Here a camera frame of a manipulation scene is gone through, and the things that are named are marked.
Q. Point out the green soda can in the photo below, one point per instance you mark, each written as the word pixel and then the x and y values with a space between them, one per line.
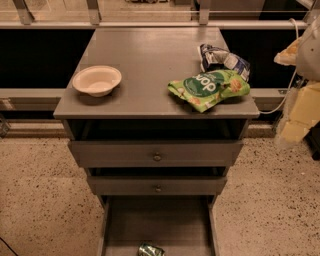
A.
pixel 150 250

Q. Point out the grey wooden drawer cabinet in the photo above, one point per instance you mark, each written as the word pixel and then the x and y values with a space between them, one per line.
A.
pixel 227 121

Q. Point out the brass top drawer knob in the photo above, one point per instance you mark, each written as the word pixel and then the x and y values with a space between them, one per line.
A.
pixel 157 157

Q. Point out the brass drawer knob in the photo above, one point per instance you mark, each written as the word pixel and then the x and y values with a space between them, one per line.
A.
pixel 158 189
pixel 157 157

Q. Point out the grey top drawer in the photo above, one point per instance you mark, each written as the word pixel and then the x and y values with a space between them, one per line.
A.
pixel 103 154

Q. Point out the brass middle drawer knob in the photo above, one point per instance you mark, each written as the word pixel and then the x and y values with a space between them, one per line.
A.
pixel 158 189

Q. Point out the grey middle drawer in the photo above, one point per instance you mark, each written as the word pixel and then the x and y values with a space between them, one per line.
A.
pixel 120 185

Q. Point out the grey open bottom drawer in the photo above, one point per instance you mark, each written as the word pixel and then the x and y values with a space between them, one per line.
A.
pixel 179 225

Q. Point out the green chip bag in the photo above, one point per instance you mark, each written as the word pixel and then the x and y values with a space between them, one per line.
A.
pixel 206 90

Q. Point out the white paper bowl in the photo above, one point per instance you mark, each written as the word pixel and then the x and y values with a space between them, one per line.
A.
pixel 97 81

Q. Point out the blue white chip bag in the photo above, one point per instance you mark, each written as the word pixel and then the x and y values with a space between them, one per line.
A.
pixel 214 58

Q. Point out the metal railing frame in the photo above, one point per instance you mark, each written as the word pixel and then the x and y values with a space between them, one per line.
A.
pixel 150 24

